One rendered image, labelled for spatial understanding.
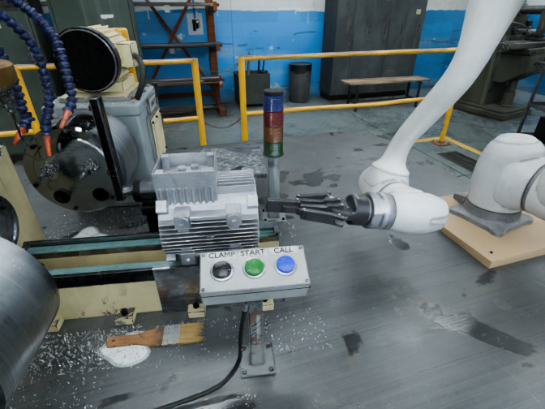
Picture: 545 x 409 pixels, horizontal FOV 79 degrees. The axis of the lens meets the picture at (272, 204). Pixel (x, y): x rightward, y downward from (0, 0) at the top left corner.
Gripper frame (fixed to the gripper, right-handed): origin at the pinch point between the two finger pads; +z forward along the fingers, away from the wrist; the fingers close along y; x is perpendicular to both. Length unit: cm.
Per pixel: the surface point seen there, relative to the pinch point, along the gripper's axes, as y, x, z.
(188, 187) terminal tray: 4.9, -5.7, 20.3
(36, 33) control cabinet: -297, 8, 180
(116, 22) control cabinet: -308, -10, 113
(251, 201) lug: 7.0, -4.6, 8.0
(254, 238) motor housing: 9.1, 2.9, 6.6
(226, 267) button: 24.8, -2.9, 12.8
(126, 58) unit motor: -59, -18, 46
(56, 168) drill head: -20, 4, 55
